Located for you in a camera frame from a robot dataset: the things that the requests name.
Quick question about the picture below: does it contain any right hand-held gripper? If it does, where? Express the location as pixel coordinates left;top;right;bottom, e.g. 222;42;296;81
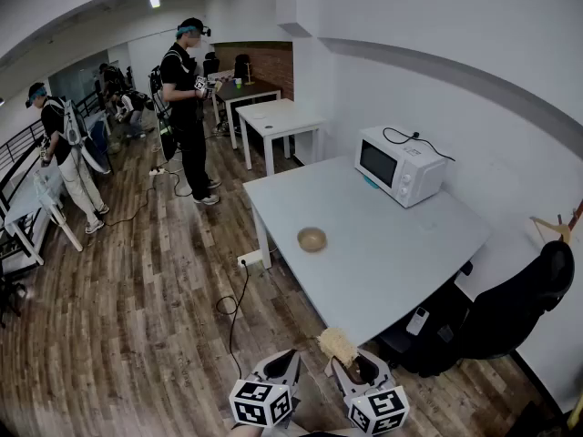
323;348;410;436

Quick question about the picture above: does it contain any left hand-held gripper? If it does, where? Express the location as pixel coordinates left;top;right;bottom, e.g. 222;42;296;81
228;349;302;430

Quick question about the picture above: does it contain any beige fibrous loofah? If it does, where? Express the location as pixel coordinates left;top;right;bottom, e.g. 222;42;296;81
317;327;360;369

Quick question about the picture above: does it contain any tan wooden bowl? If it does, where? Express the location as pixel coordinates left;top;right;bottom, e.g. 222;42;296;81
296;226;328;254

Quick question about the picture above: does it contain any white handheld device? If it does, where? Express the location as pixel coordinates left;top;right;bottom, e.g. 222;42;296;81
405;307;430;337

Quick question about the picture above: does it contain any black mesh office chair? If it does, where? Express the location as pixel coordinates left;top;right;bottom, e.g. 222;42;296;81
376;239;576;378

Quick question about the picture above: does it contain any white microwave oven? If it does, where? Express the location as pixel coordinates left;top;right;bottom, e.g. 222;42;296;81
353;125;449;209

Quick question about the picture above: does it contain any small white table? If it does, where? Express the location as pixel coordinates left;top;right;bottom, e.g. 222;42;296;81
235;97;327;177

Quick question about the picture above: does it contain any black green bag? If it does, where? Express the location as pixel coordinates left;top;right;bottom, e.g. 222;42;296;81
156;107;179;162

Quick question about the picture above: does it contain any dark top table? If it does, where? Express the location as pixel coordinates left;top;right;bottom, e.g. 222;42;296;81
212;77;283;150

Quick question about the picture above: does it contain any black metal railing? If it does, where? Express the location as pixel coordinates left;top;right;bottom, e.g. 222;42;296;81
0;91;107;263

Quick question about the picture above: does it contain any black floor cable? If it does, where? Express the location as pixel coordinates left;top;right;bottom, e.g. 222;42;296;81
215;261;251;381

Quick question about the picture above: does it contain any black microwave power cable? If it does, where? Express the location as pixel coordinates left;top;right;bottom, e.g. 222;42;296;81
382;127;456;162

